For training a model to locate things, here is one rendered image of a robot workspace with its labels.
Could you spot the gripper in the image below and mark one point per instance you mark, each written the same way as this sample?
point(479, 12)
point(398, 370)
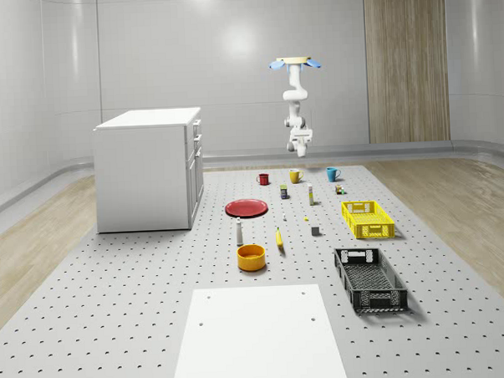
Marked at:
point(301, 134)

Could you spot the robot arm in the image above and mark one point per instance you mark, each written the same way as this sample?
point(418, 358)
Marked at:
point(295, 109)

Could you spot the yellow mug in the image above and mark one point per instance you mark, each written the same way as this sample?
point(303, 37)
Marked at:
point(294, 177)

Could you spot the blue mug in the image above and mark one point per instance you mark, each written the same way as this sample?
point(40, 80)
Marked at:
point(332, 175)

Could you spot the red mug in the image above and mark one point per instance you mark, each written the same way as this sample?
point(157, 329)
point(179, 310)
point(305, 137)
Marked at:
point(262, 179)

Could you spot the flat-sided can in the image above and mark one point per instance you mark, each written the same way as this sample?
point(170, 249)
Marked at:
point(284, 192)

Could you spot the yellow and white box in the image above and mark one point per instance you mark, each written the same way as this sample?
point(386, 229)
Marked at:
point(310, 195)

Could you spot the puzzle cube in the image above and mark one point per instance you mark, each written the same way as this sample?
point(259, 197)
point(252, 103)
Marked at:
point(340, 189)

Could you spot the drone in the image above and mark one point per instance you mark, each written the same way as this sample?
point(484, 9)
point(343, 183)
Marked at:
point(295, 60)

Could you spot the red plate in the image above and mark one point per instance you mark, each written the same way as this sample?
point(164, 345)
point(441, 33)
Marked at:
point(246, 208)

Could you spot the grey cube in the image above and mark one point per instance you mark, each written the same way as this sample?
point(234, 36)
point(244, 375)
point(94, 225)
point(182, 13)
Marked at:
point(316, 231)

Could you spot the banana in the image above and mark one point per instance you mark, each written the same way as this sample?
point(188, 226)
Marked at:
point(279, 239)

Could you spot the white bottle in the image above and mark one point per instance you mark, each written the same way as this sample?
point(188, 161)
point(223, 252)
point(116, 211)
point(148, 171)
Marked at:
point(239, 233)

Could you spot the yellow basket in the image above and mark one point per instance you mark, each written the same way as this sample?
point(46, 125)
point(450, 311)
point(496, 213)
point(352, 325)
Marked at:
point(373, 229)

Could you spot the yellow bowl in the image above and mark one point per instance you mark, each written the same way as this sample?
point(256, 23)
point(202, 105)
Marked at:
point(251, 261)

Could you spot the white cabinet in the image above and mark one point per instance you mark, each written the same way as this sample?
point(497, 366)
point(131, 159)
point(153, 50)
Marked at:
point(142, 177)

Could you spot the dark grey basket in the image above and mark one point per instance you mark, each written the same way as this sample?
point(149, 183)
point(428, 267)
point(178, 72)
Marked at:
point(380, 298)

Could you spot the white board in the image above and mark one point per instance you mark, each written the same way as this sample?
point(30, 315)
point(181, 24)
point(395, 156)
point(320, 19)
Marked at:
point(259, 343)

